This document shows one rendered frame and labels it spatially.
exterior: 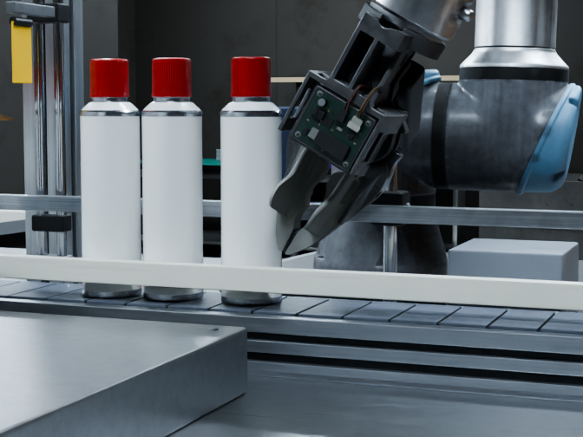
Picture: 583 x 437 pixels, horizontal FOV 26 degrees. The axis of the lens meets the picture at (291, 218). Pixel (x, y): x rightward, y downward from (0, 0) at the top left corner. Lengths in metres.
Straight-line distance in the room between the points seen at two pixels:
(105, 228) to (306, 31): 7.53
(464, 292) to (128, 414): 0.30
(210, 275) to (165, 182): 0.09
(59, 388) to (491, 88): 0.70
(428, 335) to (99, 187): 0.31
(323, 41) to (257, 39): 0.51
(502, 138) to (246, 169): 0.37
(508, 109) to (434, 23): 0.38
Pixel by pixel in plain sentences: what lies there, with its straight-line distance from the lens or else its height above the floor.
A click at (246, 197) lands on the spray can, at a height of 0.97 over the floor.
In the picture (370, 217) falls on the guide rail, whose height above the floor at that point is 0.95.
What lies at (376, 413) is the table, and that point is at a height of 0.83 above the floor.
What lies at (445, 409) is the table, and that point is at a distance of 0.91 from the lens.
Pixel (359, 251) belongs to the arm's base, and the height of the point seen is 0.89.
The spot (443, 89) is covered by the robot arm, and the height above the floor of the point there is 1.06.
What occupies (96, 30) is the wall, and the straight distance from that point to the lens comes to 7.40.
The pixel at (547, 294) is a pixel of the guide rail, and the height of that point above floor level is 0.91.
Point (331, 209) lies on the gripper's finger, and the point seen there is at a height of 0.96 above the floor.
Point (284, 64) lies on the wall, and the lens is 8.66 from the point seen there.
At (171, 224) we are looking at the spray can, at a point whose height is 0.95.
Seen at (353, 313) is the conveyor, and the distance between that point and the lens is 1.01.
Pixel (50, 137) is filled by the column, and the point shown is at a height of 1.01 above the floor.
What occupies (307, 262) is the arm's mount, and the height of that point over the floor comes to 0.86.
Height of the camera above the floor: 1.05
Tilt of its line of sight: 5 degrees down
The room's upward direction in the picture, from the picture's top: straight up
